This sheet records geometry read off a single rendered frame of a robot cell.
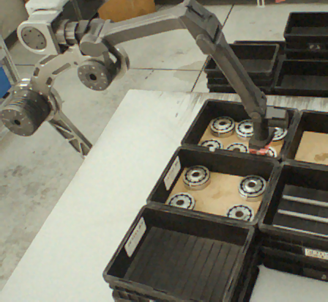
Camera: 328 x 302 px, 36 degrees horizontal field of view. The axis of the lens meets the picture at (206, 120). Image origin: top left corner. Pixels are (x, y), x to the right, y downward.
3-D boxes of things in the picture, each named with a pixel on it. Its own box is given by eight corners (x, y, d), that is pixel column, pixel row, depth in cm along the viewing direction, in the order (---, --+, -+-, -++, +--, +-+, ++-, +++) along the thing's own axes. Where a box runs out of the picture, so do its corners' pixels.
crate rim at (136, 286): (101, 281, 152) (99, 277, 151) (145, 207, 173) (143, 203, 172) (225, 316, 138) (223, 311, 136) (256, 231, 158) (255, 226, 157)
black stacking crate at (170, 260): (110, 298, 158) (100, 278, 151) (151, 226, 179) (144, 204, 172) (228, 333, 144) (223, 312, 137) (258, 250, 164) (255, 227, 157)
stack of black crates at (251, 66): (213, 129, 320) (202, 70, 292) (225, 100, 342) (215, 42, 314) (275, 133, 308) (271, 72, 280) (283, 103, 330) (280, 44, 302)
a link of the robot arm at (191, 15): (200, -13, 142) (192, 12, 136) (222, 21, 151) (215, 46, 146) (85, 20, 165) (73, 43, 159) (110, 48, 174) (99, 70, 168)
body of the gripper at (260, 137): (274, 132, 188) (274, 117, 183) (264, 150, 181) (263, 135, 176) (258, 128, 190) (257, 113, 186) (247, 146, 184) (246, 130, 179)
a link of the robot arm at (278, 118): (254, 91, 175) (250, 112, 171) (287, 94, 172) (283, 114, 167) (258, 112, 185) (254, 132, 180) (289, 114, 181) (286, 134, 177)
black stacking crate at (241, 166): (151, 225, 179) (144, 204, 172) (184, 167, 200) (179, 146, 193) (258, 248, 165) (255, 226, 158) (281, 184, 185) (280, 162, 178)
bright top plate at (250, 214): (220, 223, 169) (220, 222, 169) (231, 201, 176) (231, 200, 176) (248, 231, 165) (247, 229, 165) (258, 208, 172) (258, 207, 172)
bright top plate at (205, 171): (179, 182, 187) (178, 182, 187) (189, 164, 194) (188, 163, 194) (203, 188, 183) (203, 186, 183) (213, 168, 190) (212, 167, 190)
